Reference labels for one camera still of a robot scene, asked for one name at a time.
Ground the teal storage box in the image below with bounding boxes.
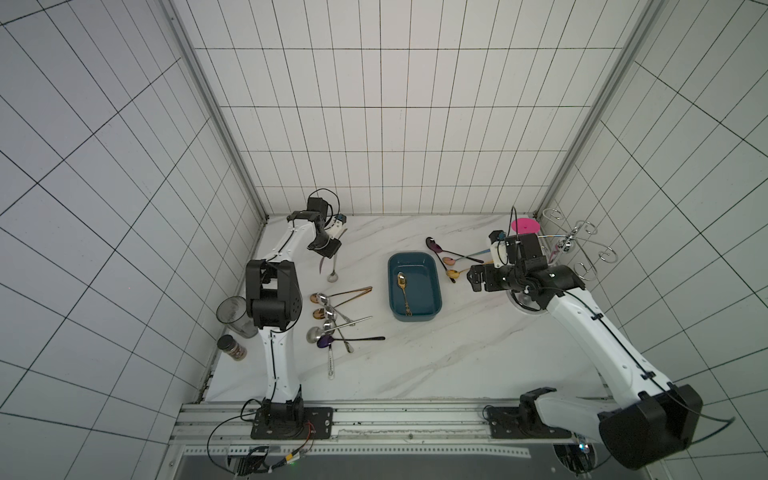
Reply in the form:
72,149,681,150
387,251,443,322

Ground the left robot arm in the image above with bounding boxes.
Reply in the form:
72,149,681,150
244,190,341,440

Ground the silver ladle spoon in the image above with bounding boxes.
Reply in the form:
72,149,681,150
305,316,370,344

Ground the spice shaker bottle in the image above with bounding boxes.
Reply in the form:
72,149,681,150
217,334,247,361

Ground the aluminium mounting rail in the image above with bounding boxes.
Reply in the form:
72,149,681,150
170,399,596,459

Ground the rose gold spoon upper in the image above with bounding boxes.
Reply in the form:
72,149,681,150
323,286,373,304

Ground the chrome wire cup rack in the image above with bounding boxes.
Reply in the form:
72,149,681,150
538,208,618,282

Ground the pink plastic goblet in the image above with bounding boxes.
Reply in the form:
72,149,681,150
510,218,541,235

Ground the clear drinking glass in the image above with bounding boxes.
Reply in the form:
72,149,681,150
216,296,258,338

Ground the purple spoon left group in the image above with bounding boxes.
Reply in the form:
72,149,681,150
316,335,386,348

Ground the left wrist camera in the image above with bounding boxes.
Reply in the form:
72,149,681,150
325,213,347,239

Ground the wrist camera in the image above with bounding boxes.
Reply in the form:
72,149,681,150
489,230,508,268
325,213,347,239

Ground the rose gold spoon lower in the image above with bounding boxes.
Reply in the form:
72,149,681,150
309,287,372,323

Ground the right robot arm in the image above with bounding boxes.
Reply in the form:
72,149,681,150
467,230,703,470

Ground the silver textured-handle spoon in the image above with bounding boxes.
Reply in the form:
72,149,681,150
325,327,335,380

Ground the plain silver spoon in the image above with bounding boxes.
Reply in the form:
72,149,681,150
327,254,338,283

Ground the gold slim spoon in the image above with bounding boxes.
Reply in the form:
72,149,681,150
446,262,491,280

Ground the gold ornate-handle spoon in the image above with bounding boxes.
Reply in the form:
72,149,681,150
396,272,412,316

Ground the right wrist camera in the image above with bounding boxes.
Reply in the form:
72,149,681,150
489,230,508,268

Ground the black spoon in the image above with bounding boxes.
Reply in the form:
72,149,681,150
433,245,457,284

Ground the rose gold spoon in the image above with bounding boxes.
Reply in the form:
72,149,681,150
309,287,372,323
323,286,373,304

